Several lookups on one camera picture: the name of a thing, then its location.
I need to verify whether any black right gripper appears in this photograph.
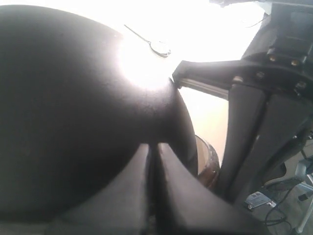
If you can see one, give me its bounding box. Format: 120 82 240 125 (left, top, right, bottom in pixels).
232 0 313 202

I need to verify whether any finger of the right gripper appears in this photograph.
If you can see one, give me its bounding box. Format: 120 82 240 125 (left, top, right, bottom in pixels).
219 84 267 203
172 61 242 98

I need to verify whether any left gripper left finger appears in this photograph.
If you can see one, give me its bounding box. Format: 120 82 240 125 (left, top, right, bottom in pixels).
45 144 151 235

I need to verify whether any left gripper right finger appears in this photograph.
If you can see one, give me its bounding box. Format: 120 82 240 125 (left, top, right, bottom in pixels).
155 143 269 235

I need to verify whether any black helmet with visor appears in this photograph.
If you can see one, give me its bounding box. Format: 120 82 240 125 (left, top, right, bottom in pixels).
0 5 198 222

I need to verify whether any grey box on floor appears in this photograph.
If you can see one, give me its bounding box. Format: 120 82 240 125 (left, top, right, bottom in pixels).
245 191 276 210

